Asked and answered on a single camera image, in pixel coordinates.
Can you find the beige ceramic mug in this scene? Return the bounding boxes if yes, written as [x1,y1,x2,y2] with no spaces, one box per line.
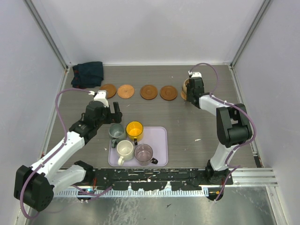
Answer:
[182,79,189,94]

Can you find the woven rattan coaster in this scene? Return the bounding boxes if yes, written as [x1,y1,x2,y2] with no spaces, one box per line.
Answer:
[180,91,187,101]
[117,84,135,99]

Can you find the brown wooden coaster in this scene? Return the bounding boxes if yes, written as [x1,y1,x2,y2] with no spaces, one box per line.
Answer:
[160,85,178,101]
[99,84,117,98]
[140,85,158,100]

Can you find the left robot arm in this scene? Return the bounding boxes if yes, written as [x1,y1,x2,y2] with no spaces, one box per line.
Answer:
[14,101,122,212]

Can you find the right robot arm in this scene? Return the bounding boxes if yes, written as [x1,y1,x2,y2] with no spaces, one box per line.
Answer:
[186,75,254,185]

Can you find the grey ceramic mug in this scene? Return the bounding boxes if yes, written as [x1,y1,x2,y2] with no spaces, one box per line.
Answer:
[108,123,127,149]

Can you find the dark folded cloth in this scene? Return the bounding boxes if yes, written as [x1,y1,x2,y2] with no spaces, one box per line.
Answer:
[71,61,104,89]

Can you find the yellow glass mug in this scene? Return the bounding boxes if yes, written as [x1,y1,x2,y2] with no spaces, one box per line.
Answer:
[126,121,144,146]

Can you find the white ceramic mug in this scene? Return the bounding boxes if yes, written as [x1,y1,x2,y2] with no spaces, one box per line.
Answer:
[116,140,135,166]

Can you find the clear purple glass mug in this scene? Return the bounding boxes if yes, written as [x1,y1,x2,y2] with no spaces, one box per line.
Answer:
[135,144,158,166]

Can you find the lavender plastic tray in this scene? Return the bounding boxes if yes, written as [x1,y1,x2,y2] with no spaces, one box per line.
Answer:
[108,126,169,167]

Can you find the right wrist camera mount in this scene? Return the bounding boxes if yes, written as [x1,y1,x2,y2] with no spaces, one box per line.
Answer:
[188,71,202,78]

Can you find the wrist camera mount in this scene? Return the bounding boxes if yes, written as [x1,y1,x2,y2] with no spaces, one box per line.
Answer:
[188,71,202,78]
[89,90,109,108]

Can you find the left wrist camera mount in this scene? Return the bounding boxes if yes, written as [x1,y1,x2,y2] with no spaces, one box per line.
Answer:
[89,90,109,108]

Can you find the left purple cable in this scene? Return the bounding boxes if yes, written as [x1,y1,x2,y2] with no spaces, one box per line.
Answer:
[19,88,113,220]

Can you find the purple cable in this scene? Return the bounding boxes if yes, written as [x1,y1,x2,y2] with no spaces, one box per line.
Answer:
[19,88,113,220]
[188,62,257,204]

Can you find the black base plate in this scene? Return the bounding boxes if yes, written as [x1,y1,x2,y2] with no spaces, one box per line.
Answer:
[67,167,234,191]

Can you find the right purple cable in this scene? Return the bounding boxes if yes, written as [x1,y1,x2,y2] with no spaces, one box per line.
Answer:
[188,62,257,204]

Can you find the aluminium front rail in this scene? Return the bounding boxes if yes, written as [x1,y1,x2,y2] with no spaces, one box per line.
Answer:
[22,167,278,188]

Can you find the right aluminium frame post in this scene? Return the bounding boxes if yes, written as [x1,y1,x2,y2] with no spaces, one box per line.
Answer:
[230,0,273,69]

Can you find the aluminium frame post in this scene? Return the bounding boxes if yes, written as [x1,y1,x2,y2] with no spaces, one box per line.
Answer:
[230,0,273,69]
[23,0,71,70]

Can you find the left aluminium frame post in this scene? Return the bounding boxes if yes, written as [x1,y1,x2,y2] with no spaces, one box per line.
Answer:
[23,0,71,70]

